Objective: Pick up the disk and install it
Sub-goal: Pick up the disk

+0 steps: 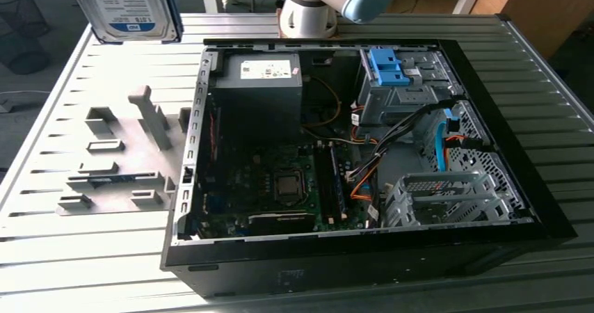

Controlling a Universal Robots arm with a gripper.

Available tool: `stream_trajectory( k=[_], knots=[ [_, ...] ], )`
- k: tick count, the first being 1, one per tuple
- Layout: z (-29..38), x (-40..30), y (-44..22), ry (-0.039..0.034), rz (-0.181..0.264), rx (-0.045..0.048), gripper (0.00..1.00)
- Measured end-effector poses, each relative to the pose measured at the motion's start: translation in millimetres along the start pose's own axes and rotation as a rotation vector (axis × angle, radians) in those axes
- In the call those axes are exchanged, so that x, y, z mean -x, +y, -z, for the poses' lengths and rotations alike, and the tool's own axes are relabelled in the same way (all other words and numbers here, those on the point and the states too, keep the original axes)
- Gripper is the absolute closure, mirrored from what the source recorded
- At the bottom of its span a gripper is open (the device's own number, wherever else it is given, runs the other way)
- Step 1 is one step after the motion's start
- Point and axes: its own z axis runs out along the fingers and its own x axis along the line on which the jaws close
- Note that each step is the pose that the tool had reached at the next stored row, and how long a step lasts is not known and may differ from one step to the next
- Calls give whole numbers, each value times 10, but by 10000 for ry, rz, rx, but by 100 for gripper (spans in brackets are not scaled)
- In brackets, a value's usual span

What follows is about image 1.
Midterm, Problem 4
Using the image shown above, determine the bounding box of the hard disk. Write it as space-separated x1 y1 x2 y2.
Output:
64 0 184 45

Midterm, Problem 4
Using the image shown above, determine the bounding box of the silver disk bay cage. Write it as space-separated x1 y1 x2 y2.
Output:
381 169 530 229

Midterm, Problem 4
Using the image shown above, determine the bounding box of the silver CPU in socket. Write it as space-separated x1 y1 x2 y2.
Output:
272 168 308 203

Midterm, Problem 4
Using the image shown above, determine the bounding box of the RAM stick blue label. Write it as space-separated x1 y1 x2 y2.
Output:
327 141 349 220

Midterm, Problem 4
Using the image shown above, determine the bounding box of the grey power supply unit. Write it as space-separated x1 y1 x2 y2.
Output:
212 51 306 137

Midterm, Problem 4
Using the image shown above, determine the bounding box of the green motherboard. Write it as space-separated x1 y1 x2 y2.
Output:
199 141 373 239

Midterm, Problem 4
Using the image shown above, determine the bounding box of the black graphics card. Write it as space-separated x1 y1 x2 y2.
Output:
247 210 318 238

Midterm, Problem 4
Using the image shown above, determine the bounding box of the grey optical drive cage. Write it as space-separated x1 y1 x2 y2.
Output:
355 47 465 128

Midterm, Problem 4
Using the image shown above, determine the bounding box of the blue plastic bay latch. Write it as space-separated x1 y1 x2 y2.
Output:
369 48 413 87

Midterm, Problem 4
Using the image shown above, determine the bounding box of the grey parts rack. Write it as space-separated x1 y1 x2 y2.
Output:
55 85 194 218

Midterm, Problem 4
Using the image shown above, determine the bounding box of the black open PC case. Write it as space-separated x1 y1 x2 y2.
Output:
160 37 579 298

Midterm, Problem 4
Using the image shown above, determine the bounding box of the dark RAM stick spare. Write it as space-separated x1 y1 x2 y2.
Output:
87 175 139 186

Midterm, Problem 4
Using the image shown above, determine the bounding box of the wooden cabinet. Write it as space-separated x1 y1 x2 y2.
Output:
473 0 594 61

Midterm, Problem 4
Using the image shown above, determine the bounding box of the black mesh wastebasket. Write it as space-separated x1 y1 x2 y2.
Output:
0 0 52 76

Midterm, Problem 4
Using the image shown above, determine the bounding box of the thin yellow wire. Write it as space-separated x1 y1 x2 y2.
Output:
300 76 343 129

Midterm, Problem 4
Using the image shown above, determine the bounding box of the orange flat cable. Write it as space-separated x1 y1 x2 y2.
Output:
349 172 379 201

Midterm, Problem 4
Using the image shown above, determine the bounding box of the black cable bundle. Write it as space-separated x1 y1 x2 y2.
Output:
346 99 454 185

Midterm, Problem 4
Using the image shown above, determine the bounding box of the blue flat data wire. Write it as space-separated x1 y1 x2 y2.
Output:
434 109 462 173

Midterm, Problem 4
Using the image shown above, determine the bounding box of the orange black power wire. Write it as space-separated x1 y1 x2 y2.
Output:
443 135 495 157

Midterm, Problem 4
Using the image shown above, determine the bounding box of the white floor cable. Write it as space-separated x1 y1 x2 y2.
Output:
0 89 54 114

